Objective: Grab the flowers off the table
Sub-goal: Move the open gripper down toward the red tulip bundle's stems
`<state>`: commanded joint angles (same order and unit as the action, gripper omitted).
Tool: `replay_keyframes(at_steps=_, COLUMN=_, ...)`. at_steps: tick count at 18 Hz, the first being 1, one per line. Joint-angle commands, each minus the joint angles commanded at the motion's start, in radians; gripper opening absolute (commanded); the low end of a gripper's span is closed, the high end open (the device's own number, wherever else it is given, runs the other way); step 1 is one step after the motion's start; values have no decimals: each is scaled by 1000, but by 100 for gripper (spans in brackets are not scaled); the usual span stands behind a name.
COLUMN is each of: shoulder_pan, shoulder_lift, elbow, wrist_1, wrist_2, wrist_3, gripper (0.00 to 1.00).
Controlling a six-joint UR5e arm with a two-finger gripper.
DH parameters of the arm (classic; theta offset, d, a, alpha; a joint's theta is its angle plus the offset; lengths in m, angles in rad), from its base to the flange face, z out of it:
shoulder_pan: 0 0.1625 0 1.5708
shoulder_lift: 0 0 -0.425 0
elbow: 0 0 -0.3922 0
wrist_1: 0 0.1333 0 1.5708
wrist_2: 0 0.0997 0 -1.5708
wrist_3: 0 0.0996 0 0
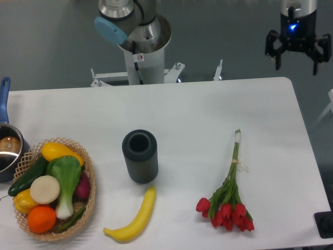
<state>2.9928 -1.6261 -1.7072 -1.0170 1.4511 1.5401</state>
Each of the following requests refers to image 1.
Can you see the green bok choy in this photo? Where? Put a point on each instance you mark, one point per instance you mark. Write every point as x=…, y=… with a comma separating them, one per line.
x=66, y=170

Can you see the yellow bell pepper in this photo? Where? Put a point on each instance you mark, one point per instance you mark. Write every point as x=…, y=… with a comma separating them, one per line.
x=24, y=202

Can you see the dark grey ribbed vase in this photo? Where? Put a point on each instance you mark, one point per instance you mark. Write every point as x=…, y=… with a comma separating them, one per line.
x=140, y=152

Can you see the woven wicker basket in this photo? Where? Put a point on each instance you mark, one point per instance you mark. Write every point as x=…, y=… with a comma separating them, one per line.
x=28, y=160

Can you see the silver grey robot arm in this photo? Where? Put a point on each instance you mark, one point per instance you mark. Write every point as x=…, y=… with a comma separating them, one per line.
x=137, y=28

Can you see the blue handled saucepan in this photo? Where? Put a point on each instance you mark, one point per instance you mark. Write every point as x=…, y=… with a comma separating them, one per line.
x=13, y=144

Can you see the red tulip bouquet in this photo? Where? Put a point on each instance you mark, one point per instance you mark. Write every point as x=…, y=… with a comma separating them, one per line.
x=225, y=208

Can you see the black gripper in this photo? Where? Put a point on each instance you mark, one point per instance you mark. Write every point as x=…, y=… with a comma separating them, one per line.
x=297, y=34

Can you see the black device at edge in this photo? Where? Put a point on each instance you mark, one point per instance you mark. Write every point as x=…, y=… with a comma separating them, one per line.
x=324, y=224

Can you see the white frame at right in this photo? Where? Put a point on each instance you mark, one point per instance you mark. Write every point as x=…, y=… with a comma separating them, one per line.
x=327, y=111

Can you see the yellow banana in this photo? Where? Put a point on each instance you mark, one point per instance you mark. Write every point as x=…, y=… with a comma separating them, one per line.
x=139, y=223

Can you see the dark green cucumber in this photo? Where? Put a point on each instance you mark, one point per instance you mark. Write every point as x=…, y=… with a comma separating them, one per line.
x=37, y=170

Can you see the orange fruit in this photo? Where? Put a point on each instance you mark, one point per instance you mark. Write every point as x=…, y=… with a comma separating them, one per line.
x=41, y=219

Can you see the cream round bun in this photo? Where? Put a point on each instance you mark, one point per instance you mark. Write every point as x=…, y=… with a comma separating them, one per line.
x=45, y=189

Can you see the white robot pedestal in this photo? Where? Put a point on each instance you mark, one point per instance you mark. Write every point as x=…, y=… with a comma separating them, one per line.
x=141, y=69

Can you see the purple red onion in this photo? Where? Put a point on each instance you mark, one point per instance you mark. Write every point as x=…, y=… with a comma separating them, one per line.
x=83, y=188

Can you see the green bean pod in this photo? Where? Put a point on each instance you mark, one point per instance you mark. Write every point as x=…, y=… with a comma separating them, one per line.
x=77, y=216

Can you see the yellow squash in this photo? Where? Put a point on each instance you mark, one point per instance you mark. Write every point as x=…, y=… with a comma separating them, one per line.
x=53, y=150

